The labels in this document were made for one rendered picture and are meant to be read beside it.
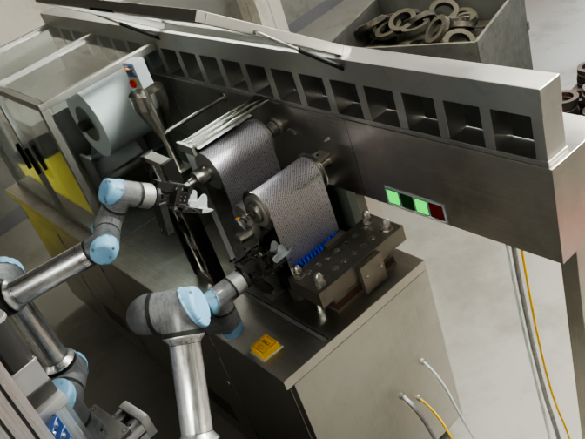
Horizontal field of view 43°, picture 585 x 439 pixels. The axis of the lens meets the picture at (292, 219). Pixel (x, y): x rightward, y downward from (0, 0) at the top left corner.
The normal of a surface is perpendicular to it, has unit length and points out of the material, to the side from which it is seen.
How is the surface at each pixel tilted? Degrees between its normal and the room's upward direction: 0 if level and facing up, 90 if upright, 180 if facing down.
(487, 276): 0
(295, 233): 90
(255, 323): 0
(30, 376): 90
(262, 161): 92
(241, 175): 92
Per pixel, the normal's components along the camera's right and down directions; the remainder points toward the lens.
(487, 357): -0.29, -0.80
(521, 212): -0.73, 0.55
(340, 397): 0.62, 0.26
